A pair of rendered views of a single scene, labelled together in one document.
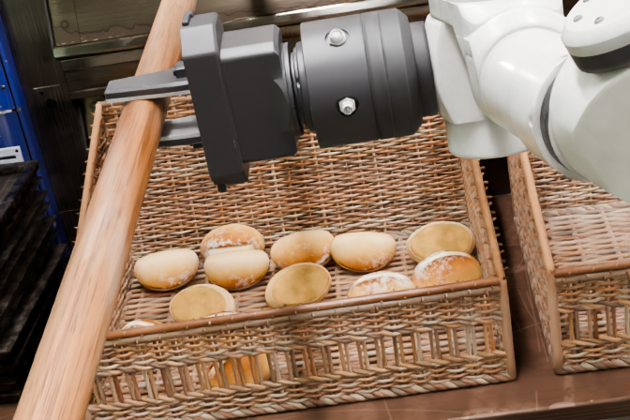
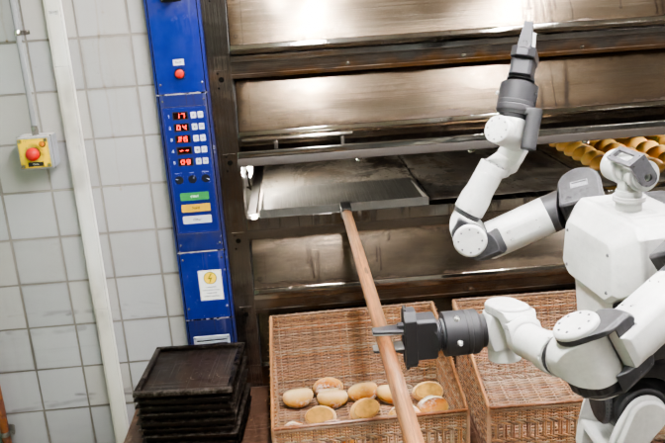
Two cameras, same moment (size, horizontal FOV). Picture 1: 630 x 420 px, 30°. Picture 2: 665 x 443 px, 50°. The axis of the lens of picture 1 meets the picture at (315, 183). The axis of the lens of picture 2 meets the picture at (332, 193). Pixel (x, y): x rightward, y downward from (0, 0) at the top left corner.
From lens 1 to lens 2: 0.70 m
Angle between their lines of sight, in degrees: 13
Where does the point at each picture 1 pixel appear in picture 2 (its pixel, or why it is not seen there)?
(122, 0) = (287, 270)
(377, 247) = not seen: hidden behind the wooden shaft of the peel
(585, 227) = (491, 387)
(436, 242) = (427, 391)
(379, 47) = (471, 323)
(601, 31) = (568, 335)
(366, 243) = not seen: hidden behind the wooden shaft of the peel
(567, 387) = not seen: outside the picture
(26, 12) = (241, 272)
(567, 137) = (553, 363)
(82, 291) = (407, 403)
